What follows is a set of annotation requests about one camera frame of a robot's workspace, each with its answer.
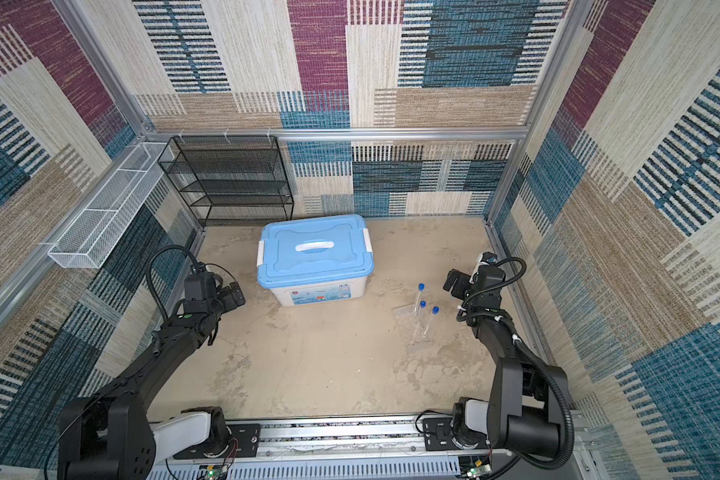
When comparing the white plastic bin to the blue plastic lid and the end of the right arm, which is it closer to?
the blue plastic lid

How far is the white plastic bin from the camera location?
84cm

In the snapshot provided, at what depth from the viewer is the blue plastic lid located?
852 millimetres
